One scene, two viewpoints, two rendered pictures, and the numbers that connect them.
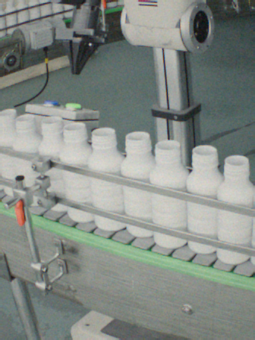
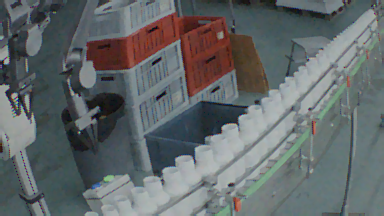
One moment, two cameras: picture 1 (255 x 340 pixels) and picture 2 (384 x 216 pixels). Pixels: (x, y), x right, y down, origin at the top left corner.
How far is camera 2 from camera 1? 174 cm
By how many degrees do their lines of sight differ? 80
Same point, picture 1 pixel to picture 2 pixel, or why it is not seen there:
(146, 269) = (260, 190)
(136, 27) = (13, 139)
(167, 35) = (28, 133)
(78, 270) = not seen: outside the picture
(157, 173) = (252, 134)
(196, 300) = (276, 184)
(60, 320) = not seen: outside the picture
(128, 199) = (241, 164)
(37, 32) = not seen: outside the picture
